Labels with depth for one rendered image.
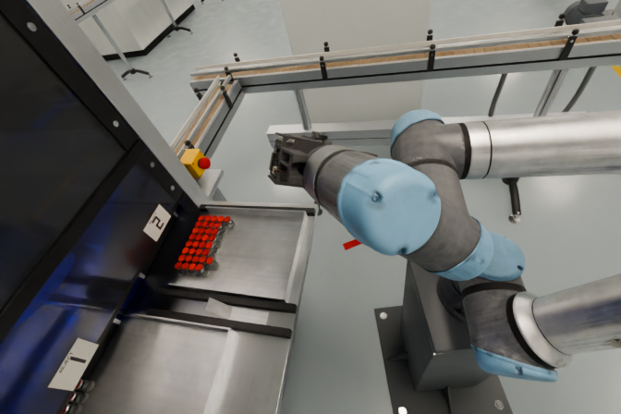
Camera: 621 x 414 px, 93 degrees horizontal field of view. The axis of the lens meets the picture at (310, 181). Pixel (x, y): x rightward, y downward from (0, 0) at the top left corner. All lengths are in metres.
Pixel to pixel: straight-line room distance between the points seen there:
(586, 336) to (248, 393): 0.61
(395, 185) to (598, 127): 0.29
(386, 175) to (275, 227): 0.70
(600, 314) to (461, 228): 0.30
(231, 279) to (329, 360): 0.89
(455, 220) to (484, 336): 0.38
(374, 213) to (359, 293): 1.50
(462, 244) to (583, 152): 0.19
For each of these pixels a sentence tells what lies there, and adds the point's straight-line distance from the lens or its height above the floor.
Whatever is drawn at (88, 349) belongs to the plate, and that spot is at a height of 1.01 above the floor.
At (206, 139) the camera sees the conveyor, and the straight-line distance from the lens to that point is 1.29.
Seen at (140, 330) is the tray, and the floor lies 0.88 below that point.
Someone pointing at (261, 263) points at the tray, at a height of 0.88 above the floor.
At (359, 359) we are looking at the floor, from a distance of 1.64.
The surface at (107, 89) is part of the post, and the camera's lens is 0.84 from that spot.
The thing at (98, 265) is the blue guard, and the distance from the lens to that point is 0.82.
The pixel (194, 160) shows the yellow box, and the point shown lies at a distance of 1.03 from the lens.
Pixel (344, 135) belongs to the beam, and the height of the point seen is 0.52.
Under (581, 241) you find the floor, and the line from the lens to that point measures 2.11.
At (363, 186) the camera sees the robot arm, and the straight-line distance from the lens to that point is 0.24.
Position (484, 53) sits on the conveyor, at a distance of 1.47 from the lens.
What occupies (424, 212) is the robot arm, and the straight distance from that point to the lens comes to 0.25.
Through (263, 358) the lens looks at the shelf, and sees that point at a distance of 0.79.
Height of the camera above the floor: 1.61
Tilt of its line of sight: 48 degrees down
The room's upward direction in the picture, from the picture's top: 17 degrees counter-clockwise
